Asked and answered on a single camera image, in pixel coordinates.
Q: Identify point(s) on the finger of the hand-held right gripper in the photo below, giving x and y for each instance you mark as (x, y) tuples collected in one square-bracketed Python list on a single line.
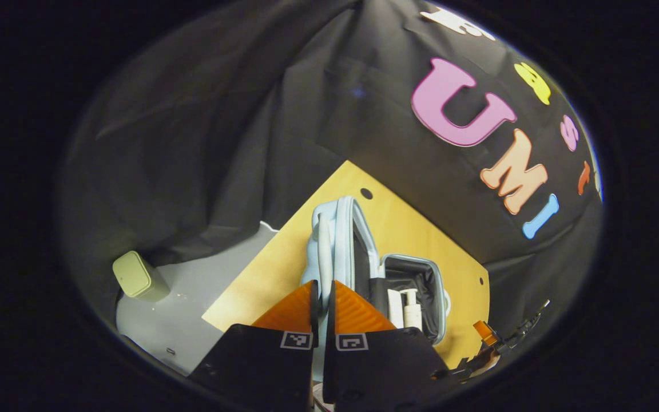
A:
[(485, 333)]

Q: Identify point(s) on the light green trash bin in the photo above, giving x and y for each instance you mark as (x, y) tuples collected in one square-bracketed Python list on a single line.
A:
[(138, 277)]

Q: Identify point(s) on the light blue suitcase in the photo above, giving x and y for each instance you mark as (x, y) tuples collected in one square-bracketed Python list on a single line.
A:
[(335, 229)]

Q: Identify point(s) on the black backdrop cloth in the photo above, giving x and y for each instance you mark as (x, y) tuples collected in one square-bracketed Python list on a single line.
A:
[(221, 114)]

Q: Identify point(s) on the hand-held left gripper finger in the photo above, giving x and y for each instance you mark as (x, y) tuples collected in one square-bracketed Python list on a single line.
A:
[(314, 320), (328, 315)]

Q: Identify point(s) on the white pump bottle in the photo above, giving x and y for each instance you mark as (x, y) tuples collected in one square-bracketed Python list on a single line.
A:
[(412, 312)]

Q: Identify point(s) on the white skin care tube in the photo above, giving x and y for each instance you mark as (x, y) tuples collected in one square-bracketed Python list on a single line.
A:
[(394, 309)]

